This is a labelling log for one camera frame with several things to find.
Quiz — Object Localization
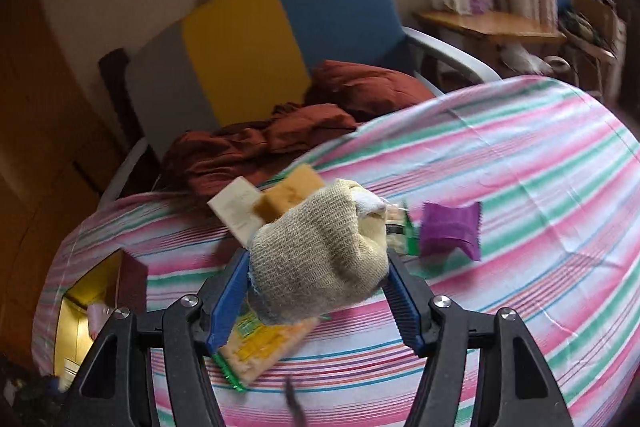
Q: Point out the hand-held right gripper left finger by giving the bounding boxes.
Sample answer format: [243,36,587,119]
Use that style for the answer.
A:
[57,249,251,427]

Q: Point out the cluttered shelf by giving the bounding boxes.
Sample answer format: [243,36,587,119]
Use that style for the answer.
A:
[555,0,628,102]

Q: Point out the pink green striped tablecloth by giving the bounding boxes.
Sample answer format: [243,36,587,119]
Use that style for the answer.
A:
[31,74,640,427]

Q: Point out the cream cardboard box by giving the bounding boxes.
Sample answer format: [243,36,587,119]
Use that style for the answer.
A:
[206,176,263,245]

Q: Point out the wooden side desk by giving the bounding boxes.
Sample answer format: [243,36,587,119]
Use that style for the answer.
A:
[412,9,568,52]

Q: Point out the purple snack packet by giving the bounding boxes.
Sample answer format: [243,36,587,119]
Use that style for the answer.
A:
[419,201,483,262]

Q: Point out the yellow green snack packet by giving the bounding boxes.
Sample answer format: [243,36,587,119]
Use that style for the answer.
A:
[212,292,321,393]

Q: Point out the grey yellow blue chair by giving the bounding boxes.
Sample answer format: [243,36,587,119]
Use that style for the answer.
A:
[97,0,503,208]

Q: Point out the wooden wardrobe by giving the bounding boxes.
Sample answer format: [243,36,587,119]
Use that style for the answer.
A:
[0,0,126,373]

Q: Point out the pink soft item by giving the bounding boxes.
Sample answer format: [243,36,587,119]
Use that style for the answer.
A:
[87,303,115,338]

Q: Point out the dark red cloth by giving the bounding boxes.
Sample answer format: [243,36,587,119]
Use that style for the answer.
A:
[162,59,436,198]

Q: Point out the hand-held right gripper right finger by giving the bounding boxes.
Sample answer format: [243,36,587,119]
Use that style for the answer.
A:
[382,252,576,427]

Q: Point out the beige green snack packet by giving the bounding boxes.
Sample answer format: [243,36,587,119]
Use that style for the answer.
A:
[385,202,421,258]

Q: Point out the beige knitted sock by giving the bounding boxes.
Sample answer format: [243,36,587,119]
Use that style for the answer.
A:
[248,178,391,325]

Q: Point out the yellow sponge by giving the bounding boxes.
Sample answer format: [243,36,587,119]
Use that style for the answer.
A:
[252,164,327,224]

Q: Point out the gold tin box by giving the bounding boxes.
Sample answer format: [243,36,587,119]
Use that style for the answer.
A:
[54,249,148,388]

